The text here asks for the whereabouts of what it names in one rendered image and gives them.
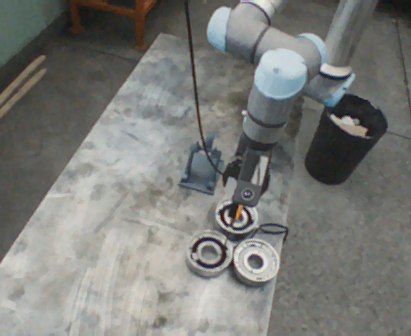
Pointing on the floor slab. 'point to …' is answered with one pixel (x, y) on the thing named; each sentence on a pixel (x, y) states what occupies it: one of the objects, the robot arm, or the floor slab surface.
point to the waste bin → (352, 150)
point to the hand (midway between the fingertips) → (238, 201)
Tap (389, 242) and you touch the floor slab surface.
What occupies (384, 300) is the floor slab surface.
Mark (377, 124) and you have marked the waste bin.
